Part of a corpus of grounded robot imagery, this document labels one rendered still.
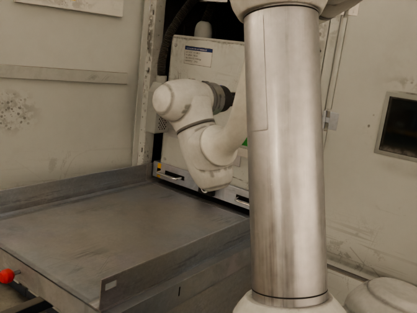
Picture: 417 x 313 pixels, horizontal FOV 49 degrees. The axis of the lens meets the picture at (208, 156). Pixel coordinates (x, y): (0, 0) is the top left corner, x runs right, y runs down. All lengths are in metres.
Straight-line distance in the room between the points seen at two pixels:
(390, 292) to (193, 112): 0.61
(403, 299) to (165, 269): 0.53
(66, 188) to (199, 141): 0.59
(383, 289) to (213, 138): 0.51
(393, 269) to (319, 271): 0.72
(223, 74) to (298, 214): 1.01
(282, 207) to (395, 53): 0.74
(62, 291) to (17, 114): 0.75
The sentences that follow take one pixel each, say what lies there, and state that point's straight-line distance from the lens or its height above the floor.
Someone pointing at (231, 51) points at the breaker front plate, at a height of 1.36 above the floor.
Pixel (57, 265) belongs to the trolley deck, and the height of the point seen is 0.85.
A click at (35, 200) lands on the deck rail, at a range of 1.46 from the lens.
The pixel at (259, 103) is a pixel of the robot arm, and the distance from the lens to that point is 0.59.
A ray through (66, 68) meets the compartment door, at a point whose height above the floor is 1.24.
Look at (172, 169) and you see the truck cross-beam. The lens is 1.69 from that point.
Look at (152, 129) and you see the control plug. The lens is 1.59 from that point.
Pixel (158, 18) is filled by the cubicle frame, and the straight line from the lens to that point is 1.71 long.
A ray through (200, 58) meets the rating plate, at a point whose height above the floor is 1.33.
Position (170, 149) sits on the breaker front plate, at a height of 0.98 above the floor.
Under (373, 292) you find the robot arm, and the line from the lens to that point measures 0.74.
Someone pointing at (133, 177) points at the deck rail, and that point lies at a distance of 1.70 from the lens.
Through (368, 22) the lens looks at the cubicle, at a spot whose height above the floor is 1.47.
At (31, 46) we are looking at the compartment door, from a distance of 1.60.
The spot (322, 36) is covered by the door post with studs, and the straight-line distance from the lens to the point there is 1.33.
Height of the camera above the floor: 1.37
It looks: 13 degrees down
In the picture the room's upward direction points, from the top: 7 degrees clockwise
